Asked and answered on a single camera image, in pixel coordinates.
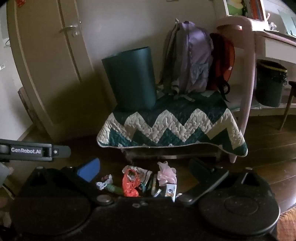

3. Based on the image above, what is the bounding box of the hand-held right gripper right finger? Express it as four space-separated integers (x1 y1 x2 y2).
176 158 269 206

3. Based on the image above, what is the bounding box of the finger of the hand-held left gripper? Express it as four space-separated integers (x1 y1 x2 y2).
52 145 72 158

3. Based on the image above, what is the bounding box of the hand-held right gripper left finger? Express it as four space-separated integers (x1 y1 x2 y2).
26 158 115 207

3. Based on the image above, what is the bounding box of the small white drink carton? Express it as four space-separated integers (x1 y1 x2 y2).
165 184 178 198

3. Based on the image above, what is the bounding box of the orange plastic bag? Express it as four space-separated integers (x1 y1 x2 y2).
122 168 142 197

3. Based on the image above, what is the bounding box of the white orange tube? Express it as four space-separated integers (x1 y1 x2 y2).
150 174 159 197

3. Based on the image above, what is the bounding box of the printed white paper bag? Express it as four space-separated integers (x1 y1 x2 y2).
122 165 153 193

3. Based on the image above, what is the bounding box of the dark teal trash bin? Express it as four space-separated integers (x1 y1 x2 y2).
101 46 158 111

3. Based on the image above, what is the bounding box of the white crumpled tissue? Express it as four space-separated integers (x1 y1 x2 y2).
96 174 113 191

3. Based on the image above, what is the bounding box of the green wrapper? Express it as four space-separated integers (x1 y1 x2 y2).
105 183 124 195

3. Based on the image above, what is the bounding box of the teal white zigzag quilt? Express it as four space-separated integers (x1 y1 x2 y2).
97 90 248 158

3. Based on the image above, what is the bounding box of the beige door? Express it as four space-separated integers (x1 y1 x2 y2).
6 0 98 140

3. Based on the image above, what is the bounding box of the pink knit slipper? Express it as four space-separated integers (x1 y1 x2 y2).
276 209 296 241

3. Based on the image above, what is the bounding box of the brown wooden chair leg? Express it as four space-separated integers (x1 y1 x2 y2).
278 80 296 131

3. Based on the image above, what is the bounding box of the black lined waste bin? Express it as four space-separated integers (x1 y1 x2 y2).
255 59 288 108

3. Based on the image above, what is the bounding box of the red bag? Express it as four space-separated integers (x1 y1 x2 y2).
206 33 236 103

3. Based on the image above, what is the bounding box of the pale wooden chair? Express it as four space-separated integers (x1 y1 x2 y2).
120 16 258 164

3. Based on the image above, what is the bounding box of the purple backpack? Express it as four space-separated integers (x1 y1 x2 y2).
158 19 214 101

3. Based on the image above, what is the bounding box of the white desk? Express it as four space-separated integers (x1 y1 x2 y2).
231 30 296 117

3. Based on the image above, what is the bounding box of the clear plastic sheet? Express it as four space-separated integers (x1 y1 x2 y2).
277 9 296 38

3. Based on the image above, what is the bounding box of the row of books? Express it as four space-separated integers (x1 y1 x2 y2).
245 0 267 20

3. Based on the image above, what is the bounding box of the metal door handle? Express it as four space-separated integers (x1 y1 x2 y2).
59 24 78 33

